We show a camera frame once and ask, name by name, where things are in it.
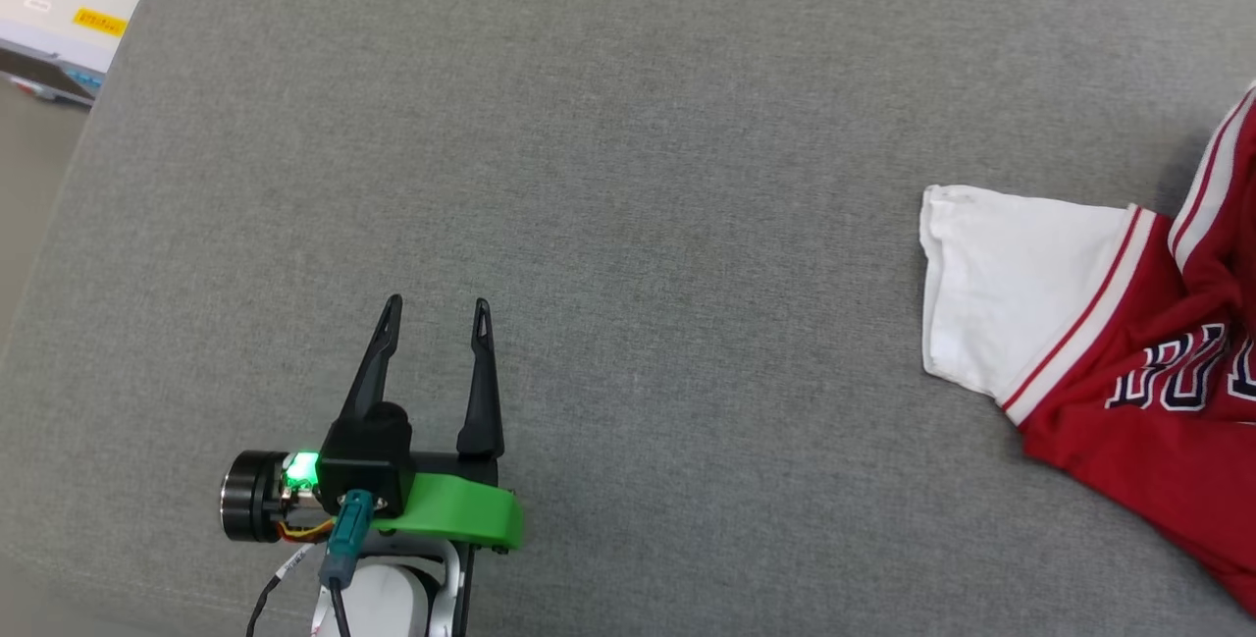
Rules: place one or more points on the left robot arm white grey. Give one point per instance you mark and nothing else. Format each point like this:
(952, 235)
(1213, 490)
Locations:
(392, 608)

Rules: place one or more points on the red white basketball jersey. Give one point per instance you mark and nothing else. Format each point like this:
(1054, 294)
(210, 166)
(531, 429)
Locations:
(1001, 293)

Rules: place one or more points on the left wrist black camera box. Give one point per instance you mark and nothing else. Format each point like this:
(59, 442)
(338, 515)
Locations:
(368, 460)

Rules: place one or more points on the yellow warning label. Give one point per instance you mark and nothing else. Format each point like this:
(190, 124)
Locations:
(100, 23)

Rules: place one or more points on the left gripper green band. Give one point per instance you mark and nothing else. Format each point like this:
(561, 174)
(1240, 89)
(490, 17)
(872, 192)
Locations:
(461, 509)

